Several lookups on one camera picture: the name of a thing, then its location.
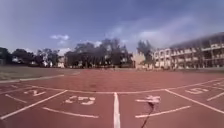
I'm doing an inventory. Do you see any long multi-storey building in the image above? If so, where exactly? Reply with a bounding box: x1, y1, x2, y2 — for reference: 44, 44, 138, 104
151, 32, 224, 71

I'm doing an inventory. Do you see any red running track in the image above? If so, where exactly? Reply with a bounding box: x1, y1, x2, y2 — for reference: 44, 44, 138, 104
0, 68, 224, 128

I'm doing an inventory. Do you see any grass field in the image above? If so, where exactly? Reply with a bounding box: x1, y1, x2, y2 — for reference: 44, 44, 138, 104
0, 65, 81, 81

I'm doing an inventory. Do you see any row of trees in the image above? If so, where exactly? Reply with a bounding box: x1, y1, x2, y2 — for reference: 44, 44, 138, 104
0, 38, 156, 69

